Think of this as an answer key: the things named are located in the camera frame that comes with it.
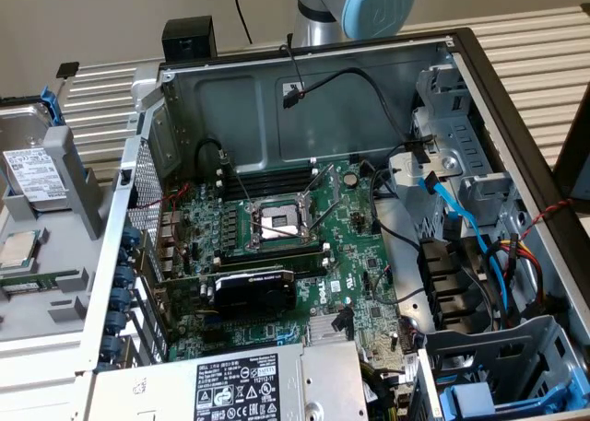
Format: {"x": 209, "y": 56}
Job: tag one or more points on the silver CPU chip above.
{"x": 16, "y": 250}

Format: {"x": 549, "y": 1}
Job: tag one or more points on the grey parts rack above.
{"x": 55, "y": 273}

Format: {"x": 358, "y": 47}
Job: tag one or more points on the small black box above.
{"x": 189, "y": 38}

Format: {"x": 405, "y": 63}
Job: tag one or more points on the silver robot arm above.
{"x": 313, "y": 29}

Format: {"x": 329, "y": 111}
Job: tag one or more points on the green motherboard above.
{"x": 267, "y": 333}

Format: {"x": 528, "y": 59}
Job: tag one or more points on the CPU socket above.
{"x": 276, "y": 223}

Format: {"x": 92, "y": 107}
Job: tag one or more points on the metal locking lever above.
{"x": 237, "y": 181}

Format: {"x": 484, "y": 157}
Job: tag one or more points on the dark flat panel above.
{"x": 574, "y": 154}

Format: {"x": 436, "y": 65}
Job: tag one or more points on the hard disk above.
{"x": 27, "y": 131}

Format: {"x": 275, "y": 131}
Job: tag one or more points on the silver heat sink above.
{"x": 322, "y": 331}

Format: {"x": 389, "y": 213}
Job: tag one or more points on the silver power supply unit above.
{"x": 322, "y": 375}

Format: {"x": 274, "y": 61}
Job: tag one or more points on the silver drive cage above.
{"x": 438, "y": 131}

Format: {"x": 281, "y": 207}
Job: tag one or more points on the black plastic fan duct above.
{"x": 438, "y": 278}

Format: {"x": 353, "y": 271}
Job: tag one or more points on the open PC case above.
{"x": 230, "y": 117}

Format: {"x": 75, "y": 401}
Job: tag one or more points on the black RAM slot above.
{"x": 272, "y": 176}
{"x": 272, "y": 251}
{"x": 272, "y": 188}
{"x": 304, "y": 266}

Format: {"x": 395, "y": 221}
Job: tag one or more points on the green RAM stick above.
{"x": 32, "y": 283}

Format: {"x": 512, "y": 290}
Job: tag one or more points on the round coin battery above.
{"x": 350, "y": 178}

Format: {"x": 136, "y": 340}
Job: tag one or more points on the black graphics card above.
{"x": 249, "y": 296}

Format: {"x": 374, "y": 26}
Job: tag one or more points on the empty blue disk carrier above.
{"x": 468, "y": 400}

